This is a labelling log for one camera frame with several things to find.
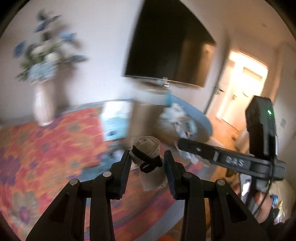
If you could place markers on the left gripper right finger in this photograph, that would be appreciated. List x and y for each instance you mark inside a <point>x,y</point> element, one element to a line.
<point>230,218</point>

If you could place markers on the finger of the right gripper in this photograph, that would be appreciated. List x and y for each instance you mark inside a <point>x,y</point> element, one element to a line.
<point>202,150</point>

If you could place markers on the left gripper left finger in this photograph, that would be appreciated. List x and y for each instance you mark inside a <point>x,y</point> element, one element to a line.
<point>64,219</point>

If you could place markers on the pile of blue socks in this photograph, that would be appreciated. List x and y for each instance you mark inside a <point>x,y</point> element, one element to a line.
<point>183,125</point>

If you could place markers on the white sock with black band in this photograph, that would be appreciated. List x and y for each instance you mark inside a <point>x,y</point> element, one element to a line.
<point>145,154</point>

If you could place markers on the right hand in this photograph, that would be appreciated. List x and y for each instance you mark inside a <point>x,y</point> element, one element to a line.
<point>266,213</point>

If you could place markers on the floral orange table cloth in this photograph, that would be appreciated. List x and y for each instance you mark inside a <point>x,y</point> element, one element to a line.
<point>37,162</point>

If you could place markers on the bright doorway door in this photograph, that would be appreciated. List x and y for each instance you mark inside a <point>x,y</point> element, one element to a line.
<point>243,78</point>

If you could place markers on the blue tissue box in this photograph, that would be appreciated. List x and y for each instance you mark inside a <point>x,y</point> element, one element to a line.
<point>115,119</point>

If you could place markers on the white ribbed vase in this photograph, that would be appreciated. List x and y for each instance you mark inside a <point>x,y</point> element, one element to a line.
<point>44,107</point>

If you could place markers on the blue white artificial flowers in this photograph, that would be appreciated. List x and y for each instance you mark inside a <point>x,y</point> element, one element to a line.
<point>40,61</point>

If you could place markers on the black wall television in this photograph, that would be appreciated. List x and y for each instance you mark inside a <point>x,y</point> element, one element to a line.
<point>170,43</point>

